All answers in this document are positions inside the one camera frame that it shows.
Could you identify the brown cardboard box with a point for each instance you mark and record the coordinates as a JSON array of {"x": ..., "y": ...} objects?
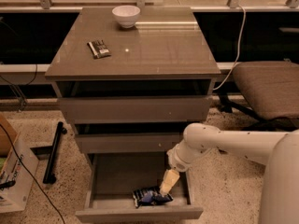
[{"x": 7, "y": 135}]

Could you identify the black marker pen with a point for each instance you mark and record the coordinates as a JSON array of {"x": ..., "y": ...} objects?
[{"x": 7, "y": 184}]

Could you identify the blue chip bag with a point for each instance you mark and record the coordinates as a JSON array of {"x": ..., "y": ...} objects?
[{"x": 150, "y": 196}]

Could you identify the grey drawer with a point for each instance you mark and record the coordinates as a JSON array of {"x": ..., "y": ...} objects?
[
  {"x": 129, "y": 137},
  {"x": 116, "y": 101},
  {"x": 114, "y": 178}
]

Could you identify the white cardboard box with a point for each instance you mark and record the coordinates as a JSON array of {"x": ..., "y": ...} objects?
[{"x": 19, "y": 166}]

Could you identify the grey middle drawer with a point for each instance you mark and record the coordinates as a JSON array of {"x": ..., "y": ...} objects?
[{"x": 129, "y": 137}]

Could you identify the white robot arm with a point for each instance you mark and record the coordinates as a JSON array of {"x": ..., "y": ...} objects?
[{"x": 277, "y": 151}]

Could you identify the grey top drawer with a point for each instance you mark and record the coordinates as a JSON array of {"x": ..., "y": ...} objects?
[{"x": 116, "y": 101}]

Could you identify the grey drawer cabinet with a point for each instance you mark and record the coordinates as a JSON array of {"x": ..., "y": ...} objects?
[{"x": 165, "y": 44}]

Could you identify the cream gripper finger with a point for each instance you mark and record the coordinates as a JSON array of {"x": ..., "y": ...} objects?
[{"x": 170, "y": 178}]

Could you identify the grey office chair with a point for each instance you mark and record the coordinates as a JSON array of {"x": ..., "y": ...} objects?
[{"x": 271, "y": 89}]

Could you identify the grey bottom drawer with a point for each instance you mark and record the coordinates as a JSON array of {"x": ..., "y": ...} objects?
[{"x": 114, "y": 178}]

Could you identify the dark snack packet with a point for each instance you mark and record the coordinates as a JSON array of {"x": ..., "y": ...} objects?
[{"x": 99, "y": 49}]

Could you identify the white ceramic bowl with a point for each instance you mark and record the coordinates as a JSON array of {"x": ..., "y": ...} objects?
[{"x": 126, "y": 16}]

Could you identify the black metal bar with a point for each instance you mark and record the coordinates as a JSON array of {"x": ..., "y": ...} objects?
[{"x": 49, "y": 176}]

